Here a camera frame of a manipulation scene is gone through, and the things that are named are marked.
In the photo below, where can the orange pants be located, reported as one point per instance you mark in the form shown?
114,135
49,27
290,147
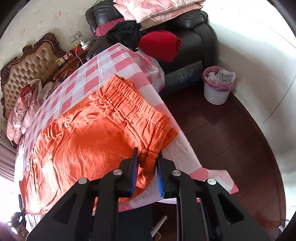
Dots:
91,139

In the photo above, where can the tufted brown headboard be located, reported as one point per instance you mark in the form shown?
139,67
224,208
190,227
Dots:
37,62

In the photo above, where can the magenta garment on armchair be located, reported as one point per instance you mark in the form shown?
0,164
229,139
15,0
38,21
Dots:
104,28

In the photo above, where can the black leather armchair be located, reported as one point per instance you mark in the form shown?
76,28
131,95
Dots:
198,41

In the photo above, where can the pink checkered tablecloth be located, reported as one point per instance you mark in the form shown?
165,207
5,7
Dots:
147,75

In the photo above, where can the white bin with pink liner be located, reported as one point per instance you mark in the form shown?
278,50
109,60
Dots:
218,82

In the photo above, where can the pink curtain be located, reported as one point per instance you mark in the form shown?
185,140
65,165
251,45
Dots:
7,158

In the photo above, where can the pink floral cushion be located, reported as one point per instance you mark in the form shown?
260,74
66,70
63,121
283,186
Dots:
152,13

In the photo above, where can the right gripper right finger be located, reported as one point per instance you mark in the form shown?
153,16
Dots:
205,209

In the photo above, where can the pink floral pillows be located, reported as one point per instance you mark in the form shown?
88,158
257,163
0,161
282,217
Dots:
29,101

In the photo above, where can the black garment on armchair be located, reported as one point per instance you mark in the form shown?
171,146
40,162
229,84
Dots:
127,33

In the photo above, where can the red folded garment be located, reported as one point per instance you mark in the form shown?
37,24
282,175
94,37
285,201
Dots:
161,45

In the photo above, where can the wooden nightstand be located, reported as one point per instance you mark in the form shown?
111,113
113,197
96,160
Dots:
70,66

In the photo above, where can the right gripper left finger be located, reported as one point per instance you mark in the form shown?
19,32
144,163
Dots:
89,209

